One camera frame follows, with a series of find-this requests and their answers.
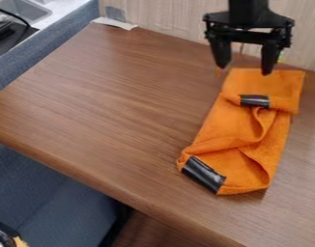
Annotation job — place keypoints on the orange cloth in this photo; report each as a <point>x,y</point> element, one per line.
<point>246,135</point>

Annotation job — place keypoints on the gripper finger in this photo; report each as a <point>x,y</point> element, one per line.
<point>269,58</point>
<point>220,53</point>

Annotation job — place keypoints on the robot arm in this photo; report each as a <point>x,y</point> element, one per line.
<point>248,5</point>

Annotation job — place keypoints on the toy sink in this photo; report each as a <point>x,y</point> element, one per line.
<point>22,9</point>

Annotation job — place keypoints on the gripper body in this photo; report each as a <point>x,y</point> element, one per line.
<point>249,26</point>

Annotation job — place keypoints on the toy stove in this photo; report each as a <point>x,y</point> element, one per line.
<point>5,35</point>

